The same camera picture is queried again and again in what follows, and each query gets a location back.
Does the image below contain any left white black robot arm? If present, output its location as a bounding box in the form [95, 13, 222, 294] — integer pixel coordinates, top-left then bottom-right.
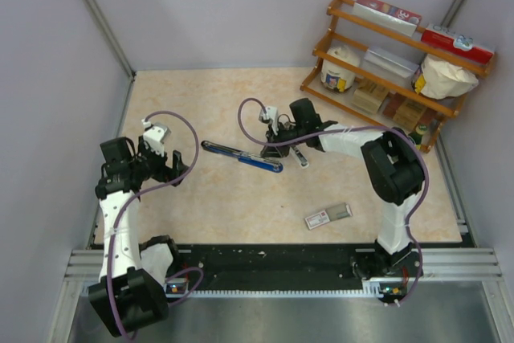
[88, 134, 188, 337]

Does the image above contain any red foil roll box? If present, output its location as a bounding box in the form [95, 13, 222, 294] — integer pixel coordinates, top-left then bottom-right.
[352, 0, 422, 37]

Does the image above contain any green glass bottle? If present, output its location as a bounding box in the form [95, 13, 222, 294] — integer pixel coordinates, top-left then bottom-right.
[408, 124, 428, 151]

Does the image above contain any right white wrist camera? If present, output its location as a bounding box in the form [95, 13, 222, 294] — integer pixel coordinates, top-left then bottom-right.
[259, 106, 279, 135]

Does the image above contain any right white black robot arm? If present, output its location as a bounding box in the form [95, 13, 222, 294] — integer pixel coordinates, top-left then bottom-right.
[259, 98, 429, 279]

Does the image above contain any white bag with yellow label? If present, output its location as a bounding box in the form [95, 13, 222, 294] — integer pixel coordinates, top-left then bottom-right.
[411, 55, 479, 100]

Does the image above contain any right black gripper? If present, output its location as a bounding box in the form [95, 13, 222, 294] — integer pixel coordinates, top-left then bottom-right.
[262, 120, 307, 158]

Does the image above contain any aluminium frame rail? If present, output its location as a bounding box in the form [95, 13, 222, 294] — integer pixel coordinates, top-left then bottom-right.
[64, 248, 503, 283]

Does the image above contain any dark brown cardboard box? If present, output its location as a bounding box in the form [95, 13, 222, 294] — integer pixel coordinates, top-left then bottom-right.
[382, 94, 437, 131]

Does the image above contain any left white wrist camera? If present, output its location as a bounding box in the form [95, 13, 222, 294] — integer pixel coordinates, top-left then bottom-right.
[141, 118, 171, 157]

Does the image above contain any light brown cardboard box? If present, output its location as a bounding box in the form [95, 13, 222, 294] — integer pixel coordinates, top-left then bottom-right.
[351, 79, 389, 114]

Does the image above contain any red white staple box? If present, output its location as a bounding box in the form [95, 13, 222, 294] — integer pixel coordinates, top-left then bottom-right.
[304, 202, 353, 231]

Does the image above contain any silver grey long box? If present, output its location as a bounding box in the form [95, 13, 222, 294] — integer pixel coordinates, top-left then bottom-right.
[360, 46, 419, 88]

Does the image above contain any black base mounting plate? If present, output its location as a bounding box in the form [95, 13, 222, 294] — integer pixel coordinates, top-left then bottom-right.
[160, 243, 425, 291]

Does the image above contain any wooden three-tier shelf rack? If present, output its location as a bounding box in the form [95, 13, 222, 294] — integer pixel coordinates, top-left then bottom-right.
[300, 0, 496, 153]

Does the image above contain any blue metal stapler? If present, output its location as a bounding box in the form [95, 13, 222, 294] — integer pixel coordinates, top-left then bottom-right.
[201, 141, 284, 174]

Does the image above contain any small white stapler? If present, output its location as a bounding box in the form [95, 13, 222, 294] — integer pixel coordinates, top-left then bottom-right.
[291, 146, 309, 169]

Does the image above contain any grey slotted cable duct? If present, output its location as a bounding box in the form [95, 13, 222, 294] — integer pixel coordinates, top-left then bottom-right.
[163, 272, 405, 300]

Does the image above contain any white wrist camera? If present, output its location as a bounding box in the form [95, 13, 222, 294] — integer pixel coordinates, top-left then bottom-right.
[141, 118, 171, 157]
[259, 106, 279, 135]

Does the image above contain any white jar with label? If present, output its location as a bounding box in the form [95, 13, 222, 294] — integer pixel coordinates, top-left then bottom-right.
[320, 45, 361, 92]

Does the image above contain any red white wrap box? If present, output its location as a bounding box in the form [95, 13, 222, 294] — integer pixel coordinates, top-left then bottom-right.
[421, 23, 496, 65]

